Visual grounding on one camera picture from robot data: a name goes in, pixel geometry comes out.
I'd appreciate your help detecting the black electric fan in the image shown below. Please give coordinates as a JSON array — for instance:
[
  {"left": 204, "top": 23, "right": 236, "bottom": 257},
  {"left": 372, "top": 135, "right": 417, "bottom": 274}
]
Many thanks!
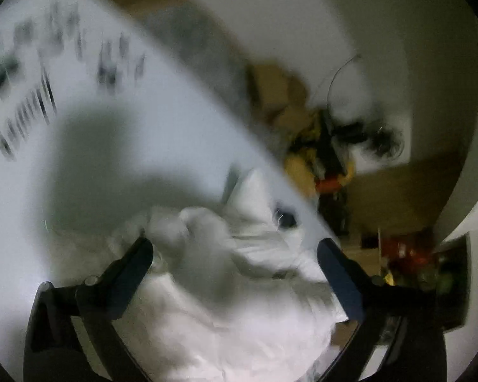
[{"left": 364, "top": 118, "right": 406, "bottom": 160}]

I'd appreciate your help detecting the black wall cord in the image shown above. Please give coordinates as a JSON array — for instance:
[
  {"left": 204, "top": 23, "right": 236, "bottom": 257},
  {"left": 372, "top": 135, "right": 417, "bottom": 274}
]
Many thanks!
[{"left": 326, "top": 53, "right": 363, "bottom": 109}]

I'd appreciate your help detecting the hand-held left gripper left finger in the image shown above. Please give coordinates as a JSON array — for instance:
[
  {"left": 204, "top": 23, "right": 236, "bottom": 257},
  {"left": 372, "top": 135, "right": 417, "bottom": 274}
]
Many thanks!
[{"left": 23, "top": 236, "right": 155, "bottom": 382}]

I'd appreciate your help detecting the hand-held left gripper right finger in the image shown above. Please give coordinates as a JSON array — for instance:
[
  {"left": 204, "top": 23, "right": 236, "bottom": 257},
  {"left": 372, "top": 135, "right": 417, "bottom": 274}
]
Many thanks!
[{"left": 316, "top": 238, "right": 449, "bottom": 382}]

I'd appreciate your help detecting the white zip jacket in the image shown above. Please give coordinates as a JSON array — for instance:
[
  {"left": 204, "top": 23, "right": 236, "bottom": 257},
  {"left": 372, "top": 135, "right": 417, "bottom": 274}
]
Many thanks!
[{"left": 107, "top": 167, "right": 350, "bottom": 382}]

